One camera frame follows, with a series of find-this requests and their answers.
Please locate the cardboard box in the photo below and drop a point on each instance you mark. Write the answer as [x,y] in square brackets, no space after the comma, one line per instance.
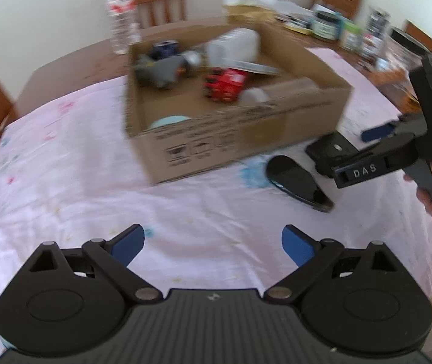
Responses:
[208,144]

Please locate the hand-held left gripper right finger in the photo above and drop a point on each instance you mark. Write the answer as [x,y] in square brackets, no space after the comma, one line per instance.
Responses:
[297,246]

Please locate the pink printed cloth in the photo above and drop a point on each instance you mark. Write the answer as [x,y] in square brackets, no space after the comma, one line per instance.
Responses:
[87,197]

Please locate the clear plastic water bottle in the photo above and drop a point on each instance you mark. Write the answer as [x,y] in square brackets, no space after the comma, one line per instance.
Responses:
[122,15]

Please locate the clear capsule bottle silver lid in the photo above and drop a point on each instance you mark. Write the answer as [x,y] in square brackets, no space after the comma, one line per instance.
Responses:
[192,59]

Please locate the person's right hand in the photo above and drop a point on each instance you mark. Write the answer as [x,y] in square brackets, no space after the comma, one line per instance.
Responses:
[431,207]

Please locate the bottle with green lid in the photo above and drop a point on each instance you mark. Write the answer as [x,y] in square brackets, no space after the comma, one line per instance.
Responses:
[350,36]

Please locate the black glossy case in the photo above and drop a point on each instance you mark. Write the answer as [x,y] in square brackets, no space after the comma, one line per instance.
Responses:
[295,182]

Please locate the light teal round lid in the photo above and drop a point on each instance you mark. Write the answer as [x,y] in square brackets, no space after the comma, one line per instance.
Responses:
[170,122]

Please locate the silver metal lid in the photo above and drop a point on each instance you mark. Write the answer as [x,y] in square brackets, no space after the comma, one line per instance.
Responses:
[257,68]

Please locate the small white cup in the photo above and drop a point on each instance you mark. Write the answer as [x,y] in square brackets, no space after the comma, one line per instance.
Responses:
[254,95]

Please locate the white plastic container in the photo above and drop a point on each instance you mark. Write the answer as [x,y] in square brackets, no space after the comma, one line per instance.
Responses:
[233,47]

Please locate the red toy truck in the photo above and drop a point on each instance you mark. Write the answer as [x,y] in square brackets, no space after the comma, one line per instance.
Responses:
[225,83]

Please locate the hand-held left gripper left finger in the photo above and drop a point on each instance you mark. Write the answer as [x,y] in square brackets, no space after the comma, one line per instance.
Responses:
[128,244]

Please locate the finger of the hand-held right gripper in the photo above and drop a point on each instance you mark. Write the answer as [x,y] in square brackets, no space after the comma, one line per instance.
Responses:
[378,132]
[329,153]

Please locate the stack of white papers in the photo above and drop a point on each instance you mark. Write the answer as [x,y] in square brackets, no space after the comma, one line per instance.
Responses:
[324,7]

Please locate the gold tissue pack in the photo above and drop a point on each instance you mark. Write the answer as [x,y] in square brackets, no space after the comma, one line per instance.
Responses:
[248,7]

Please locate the glass jar dark lid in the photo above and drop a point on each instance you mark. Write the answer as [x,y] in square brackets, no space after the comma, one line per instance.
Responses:
[325,26]

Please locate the clear jar black lid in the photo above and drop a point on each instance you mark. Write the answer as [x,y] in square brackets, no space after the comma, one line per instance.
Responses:
[401,60]

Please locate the dark bottle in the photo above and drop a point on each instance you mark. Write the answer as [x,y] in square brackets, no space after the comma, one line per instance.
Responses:
[375,34]

